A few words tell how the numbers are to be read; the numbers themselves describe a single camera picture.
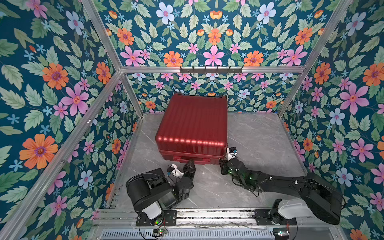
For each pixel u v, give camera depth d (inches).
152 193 17.8
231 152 29.5
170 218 28.9
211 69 36.0
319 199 16.7
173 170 30.2
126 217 29.6
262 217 28.3
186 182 25.9
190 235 30.2
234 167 24.3
